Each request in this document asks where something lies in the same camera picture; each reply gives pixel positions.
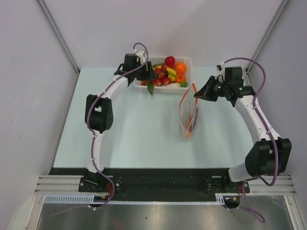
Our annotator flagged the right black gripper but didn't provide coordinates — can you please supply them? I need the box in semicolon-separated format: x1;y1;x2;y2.
194;75;230;102

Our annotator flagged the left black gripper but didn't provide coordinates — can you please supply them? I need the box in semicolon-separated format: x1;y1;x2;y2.
132;61;156;81

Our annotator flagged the red strawberry bunch toy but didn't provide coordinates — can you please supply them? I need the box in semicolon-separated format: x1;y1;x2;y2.
152;64;173;86

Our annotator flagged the clear zip top bag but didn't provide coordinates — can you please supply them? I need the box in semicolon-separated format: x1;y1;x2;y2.
178;81;198;139

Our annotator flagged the brown steak slice toy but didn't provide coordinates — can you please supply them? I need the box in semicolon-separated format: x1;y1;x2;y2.
184;108;199;138

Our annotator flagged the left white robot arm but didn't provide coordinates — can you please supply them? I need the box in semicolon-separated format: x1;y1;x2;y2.
84;51;154;192

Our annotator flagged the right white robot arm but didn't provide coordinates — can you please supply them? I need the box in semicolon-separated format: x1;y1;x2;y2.
194;67;292;192

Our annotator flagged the yellow banana bunch toy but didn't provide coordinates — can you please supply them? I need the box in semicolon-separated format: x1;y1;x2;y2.
166;67;177;81

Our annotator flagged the white plastic basket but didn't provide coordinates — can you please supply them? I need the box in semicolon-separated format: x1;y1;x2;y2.
133;55;194;95

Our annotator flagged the red apple toy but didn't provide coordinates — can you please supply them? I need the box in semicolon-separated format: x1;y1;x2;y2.
164;56;176;68

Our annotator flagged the small tangerine toy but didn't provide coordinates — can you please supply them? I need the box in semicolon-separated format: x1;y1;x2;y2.
176;74;186;84

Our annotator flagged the white radish toy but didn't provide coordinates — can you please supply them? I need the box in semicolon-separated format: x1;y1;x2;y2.
167;82;181;88

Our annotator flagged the orange fruit toy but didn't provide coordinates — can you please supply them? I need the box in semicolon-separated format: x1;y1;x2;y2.
174;62;187;74

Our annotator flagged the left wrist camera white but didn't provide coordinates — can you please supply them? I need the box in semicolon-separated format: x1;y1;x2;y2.
132;49;147;64

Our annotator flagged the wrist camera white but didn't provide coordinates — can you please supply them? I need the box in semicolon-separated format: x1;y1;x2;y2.
132;49;147;64
216;61;225;76

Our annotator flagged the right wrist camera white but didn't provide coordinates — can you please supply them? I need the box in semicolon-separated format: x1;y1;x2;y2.
216;61;225;76

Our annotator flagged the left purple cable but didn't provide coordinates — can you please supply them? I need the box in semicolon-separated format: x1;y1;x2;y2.
47;42;150;218

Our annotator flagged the purple cable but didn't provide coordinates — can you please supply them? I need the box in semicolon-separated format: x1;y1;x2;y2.
223;57;279;223
47;42;150;218

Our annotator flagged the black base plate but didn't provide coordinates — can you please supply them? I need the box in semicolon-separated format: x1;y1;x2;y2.
49;168;254;202

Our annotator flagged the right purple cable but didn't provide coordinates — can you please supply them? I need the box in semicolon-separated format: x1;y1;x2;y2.
223;57;279;223

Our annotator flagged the aluminium frame rail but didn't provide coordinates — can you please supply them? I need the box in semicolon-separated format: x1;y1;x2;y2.
35;175;81;194

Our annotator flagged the white slotted cable duct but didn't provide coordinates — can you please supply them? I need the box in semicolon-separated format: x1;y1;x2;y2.
44;193;226;206

